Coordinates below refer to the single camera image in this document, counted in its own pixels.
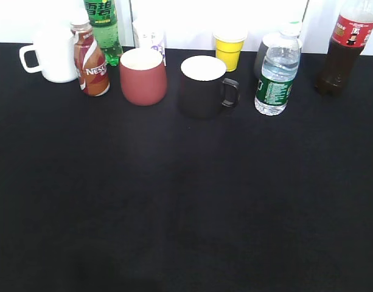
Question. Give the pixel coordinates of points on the white milk carton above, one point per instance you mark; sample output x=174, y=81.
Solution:
x=148, y=33

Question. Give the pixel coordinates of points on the clear water bottle green label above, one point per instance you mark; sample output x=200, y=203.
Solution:
x=271, y=96

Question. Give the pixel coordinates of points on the black ceramic mug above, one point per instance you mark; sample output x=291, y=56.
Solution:
x=204, y=90

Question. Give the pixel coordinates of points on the transparent grey cup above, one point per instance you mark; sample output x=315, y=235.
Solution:
x=260, y=56

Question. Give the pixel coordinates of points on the brown Nescafe coffee bottle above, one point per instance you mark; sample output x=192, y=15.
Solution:
x=89, y=60

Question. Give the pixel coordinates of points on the white ceramic mug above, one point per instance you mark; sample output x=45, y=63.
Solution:
x=54, y=50

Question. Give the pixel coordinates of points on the green Sprite bottle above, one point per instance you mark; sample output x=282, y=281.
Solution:
x=103, y=18

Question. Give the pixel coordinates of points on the red ceramic mug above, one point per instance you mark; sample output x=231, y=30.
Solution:
x=143, y=77

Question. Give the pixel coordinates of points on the cola bottle red label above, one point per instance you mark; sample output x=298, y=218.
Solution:
x=350, y=35

